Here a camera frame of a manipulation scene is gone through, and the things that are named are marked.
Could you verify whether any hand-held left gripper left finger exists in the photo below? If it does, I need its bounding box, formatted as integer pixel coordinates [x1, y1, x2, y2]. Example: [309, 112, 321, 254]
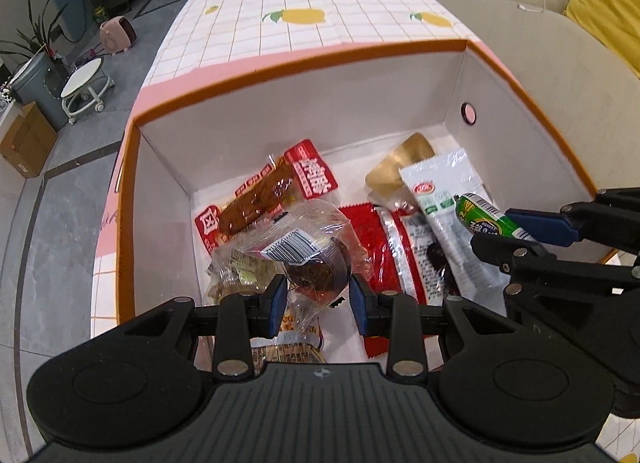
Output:
[117, 273, 289, 378]

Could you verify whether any white round rolling stool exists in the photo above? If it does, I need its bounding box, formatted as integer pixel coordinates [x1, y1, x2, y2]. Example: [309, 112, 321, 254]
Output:
[59, 56, 112, 126]

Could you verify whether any gold foil packet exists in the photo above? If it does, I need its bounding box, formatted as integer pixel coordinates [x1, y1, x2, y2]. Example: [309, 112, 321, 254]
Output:
[364, 132, 435, 207]

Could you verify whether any red packet with brown drumstick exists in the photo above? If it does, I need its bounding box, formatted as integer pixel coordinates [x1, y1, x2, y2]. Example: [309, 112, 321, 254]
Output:
[193, 139, 340, 257]

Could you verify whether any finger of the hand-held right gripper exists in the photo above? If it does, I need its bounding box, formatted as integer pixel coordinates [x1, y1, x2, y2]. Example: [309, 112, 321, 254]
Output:
[469, 231, 640, 302]
[504, 187, 640, 252]

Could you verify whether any green sausage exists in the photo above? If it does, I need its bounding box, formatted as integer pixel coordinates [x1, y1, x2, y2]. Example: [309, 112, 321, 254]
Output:
[453, 192, 539, 244]

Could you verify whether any clear packet of orange crisps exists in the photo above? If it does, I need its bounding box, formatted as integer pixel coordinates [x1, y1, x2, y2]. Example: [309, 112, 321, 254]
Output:
[249, 309, 329, 377]

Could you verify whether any pink space heater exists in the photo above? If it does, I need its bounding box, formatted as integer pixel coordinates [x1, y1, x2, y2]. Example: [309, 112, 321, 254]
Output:
[98, 15, 139, 57]

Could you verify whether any white snack packet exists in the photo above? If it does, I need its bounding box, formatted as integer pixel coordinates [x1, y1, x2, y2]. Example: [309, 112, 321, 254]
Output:
[398, 148, 509, 307]

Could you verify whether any beige sofa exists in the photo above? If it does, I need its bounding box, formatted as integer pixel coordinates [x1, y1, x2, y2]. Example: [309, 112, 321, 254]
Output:
[386, 0, 640, 265]

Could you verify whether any clear packet with brown cake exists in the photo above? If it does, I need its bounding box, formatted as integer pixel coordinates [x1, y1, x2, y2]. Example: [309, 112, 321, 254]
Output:
[234, 200, 374, 315]

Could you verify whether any orange cardboard box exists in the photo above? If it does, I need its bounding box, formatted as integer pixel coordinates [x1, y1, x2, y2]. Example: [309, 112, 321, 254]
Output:
[90, 38, 622, 375]

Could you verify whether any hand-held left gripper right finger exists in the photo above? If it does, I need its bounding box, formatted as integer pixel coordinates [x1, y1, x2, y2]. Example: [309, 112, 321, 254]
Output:
[348, 273, 523, 378]

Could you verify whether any lemon print checked tablecloth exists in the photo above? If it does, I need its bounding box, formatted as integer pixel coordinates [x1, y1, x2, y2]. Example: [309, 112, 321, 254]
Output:
[90, 0, 640, 463]

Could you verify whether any potted plant in grey pot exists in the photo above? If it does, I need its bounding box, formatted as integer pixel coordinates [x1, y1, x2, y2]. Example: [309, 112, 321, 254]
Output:
[0, 0, 71, 132]

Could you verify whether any brown cardboard carton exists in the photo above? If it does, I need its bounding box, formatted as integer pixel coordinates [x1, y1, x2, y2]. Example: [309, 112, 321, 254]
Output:
[0, 102, 59, 180]

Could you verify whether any red packet with silver seam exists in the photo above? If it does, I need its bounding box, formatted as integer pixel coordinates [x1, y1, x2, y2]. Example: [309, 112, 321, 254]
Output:
[337, 202, 459, 360]

